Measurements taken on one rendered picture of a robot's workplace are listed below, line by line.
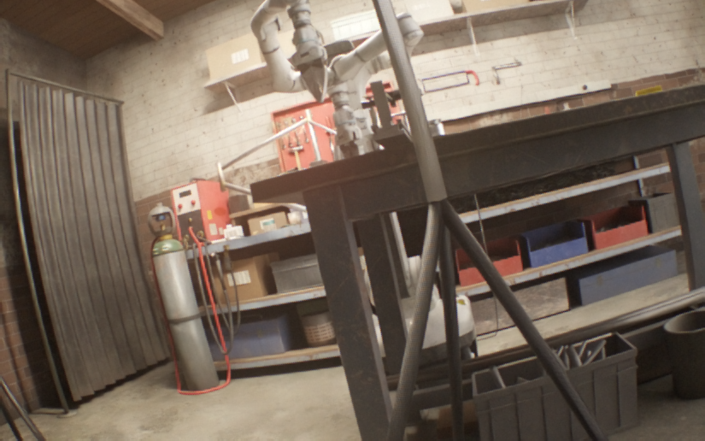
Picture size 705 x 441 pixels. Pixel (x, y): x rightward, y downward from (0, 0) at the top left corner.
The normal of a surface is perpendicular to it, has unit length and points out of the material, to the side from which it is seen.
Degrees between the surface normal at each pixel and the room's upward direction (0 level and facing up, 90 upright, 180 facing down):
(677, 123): 90
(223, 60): 89
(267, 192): 90
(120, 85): 90
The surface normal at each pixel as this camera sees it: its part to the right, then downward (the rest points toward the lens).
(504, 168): -0.22, 0.02
